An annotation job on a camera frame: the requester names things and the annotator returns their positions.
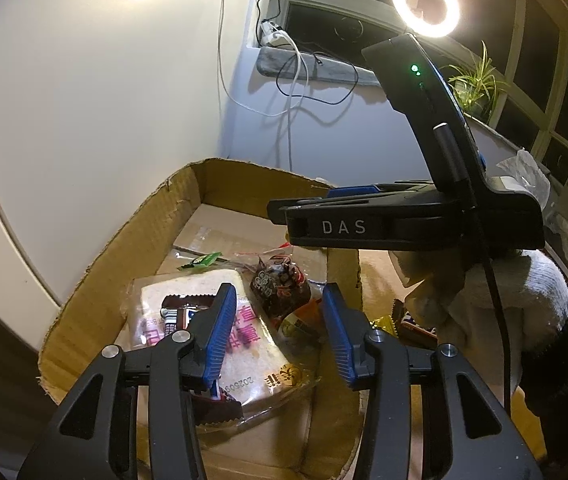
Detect round dark snack clear packet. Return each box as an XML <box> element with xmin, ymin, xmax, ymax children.
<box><xmin>233</xmin><ymin>240</ymin><xmax>315</xmax><ymax>321</ymax></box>

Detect dark dates packet red ends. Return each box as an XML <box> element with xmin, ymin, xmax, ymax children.
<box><xmin>390</xmin><ymin>299</ymin><xmax>439</xmax><ymax>347</ymax></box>

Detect green candy wrapper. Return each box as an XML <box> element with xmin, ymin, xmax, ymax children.
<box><xmin>176</xmin><ymin>251</ymin><xmax>225</xmax><ymax>272</ymax></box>

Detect person's right forearm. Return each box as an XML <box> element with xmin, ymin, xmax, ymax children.
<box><xmin>511</xmin><ymin>295</ymin><xmax>568</xmax><ymax>468</ymax></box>

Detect clear bread packet pink print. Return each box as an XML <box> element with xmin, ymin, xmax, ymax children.
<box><xmin>126</xmin><ymin>266</ymin><xmax>321</xmax><ymax>433</ymax></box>

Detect person's right hand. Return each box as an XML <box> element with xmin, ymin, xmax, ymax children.
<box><xmin>395</xmin><ymin>249</ymin><xmax>568</xmax><ymax>356</ymax></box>

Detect white charging cable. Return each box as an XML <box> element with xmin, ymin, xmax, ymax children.
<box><xmin>286</xmin><ymin>42</ymin><xmax>305</xmax><ymax>173</ymax></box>

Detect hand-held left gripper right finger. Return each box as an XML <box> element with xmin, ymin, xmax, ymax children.
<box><xmin>321</xmin><ymin>282</ymin><xmax>545</xmax><ymax>480</ymax></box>

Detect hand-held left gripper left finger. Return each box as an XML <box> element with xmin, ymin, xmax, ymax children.
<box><xmin>24</xmin><ymin>282</ymin><xmax>239</xmax><ymax>480</ymax></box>

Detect white framed window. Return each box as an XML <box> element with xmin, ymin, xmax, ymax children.
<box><xmin>279</xmin><ymin>0</ymin><xmax>568</xmax><ymax>196</ymax></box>

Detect glowing ring light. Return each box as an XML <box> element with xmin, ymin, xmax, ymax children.
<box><xmin>390</xmin><ymin>0</ymin><xmax>461</xmax><ymax>40</ymax></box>

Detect brown cardboard box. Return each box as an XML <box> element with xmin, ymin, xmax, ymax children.
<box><xmin>38</xmin><ymin>158</ymin><xmax>365</xmax><ymax>480</ymax></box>

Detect yellow candy wrapper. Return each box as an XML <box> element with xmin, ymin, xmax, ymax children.
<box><xmin>370</xmin><ymin>314</ymin><xmax>399</xmax><ymax>337</ymax></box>

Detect grey stone windowsill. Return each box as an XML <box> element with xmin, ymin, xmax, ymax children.
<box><xmin>256</xmin><ymin>45</ymin><xmax>552</xmax><ymax>166</ymax></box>

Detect long white cable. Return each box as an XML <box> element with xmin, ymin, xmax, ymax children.
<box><xmin>216</xmin><ymin>0</ymin><xmax>305</xmax><ymax>118</ymax></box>

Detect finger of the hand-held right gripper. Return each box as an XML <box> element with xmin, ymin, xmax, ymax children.
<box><xmin>268</xmin><ymin>191</ymin><xmax>437</xmax><ymax>222</ymax></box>
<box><xmin>326</xmin><ymin>183</ymin><xmax>435</xmax><ymax>199</ymax></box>

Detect potted spider plant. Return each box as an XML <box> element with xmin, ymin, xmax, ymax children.
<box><xmin>444</xmin><ymin>40</ymin><xmax>512</xmax><ymax>123</ymax></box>

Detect white plastic bag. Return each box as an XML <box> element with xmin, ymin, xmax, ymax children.
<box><xmin>495</xmin><ymin>147</ymin><xmax>551</xmax><ymax>213</ymax></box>

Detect orange white snack packet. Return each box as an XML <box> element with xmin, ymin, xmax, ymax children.
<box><xmin>278</xmin><ymin>302</ymin><xmax>326</xmax><ymax>346</ymax></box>

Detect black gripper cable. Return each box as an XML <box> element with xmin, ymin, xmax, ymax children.
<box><xmin>433</xmin><ymin>122</ymin><xmax>515</xmax><ymax>411</ymax></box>

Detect white power strip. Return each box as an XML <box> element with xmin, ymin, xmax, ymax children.
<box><xmin>260</xmin><ymin>19</ymin><xmax>291</xmax><ymax>47</ymax></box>

